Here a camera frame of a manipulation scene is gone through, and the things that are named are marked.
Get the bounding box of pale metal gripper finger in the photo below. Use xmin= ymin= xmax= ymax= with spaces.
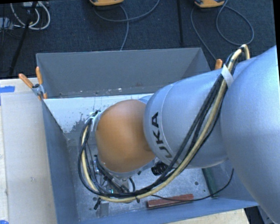
xmin=94 ymin=200 xmax=111 ymax=218

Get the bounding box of red-brown flat block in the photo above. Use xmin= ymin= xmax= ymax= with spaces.
xmin=145 ymin=193 xmax=196 ymax=210

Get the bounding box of pale wood flat board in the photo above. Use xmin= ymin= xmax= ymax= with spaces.
xmin=0 ymin=89 xmax=59 ymax=224

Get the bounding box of dark green flat block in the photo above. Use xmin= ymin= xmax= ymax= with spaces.
xmin=201 ymin=166 xmax=220 ymax=199

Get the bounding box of grey metal bin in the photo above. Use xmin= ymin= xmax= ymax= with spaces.
xmin=35 ymin=35 xmax=261 ymax=224

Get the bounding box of black cylinder on white bracket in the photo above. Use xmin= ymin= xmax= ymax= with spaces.
xmin=149 ymin=158 xmax=167 ymax=177

